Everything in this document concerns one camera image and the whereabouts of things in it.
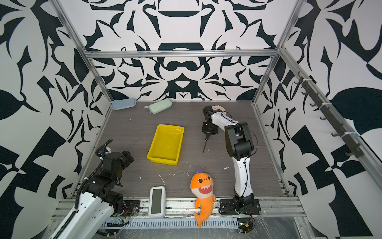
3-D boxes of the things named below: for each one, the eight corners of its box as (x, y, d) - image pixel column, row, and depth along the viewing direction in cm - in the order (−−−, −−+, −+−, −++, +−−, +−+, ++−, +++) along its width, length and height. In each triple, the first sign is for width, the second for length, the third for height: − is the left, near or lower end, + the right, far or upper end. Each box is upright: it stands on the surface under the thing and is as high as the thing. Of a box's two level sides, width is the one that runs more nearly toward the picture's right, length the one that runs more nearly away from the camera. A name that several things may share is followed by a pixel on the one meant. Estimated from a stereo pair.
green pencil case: (149, 116, 112) (148, 114, 111) (145, 108, 117) (144, 106, 115) (174, 106, 119) (173, 103, 117) (169, 99, 124) (169, 97, 122)
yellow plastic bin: (149, 163, 91) (146, 157, 85) (160, 130, 106) (158, 123, 100) (177, 167, 90) (176, 162, 84) (184, 133, 105) (184, 126, 99)
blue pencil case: (112, 110, 117) (111, 107, 115) (113, 103, 122) (111, 100, 120) (136, 106, 120) (135, 103, 118) (135, 99, 125) (134, 96, 122)
